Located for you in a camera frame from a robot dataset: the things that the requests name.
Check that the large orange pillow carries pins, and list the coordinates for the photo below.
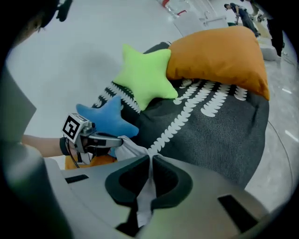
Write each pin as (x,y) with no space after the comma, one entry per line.
(217,56)

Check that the person's left forearm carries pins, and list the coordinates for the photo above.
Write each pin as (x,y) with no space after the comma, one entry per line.
(42,145)

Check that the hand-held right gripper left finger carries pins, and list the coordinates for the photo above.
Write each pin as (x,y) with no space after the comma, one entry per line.
(93,186)

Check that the white floor cushion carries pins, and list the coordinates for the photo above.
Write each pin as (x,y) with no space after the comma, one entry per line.
(269,52)

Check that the clear plastic bottles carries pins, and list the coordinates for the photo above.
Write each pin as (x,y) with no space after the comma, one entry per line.
(172,5)

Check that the dark grey patterned bean bag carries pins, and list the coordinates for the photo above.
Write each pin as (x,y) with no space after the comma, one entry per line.
(210,140)

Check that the blue star pillow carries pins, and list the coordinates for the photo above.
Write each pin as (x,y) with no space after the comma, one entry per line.
(109,119)

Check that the white table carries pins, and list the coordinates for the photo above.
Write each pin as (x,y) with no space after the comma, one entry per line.
(213,19)

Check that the person's grey shirt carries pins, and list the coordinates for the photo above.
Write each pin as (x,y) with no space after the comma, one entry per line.
(14,109)

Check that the black wristband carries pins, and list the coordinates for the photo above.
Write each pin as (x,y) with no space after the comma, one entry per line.
(63,146)

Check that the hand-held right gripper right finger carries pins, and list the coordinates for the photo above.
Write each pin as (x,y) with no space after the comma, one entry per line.
(205,186)

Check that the light grey shorts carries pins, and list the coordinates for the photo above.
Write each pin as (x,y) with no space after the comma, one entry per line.
(133,149)

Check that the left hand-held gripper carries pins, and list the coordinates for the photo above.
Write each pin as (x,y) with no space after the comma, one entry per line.
(73,128)

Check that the green star pillow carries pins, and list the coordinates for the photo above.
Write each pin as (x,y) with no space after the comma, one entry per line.
(144,74)

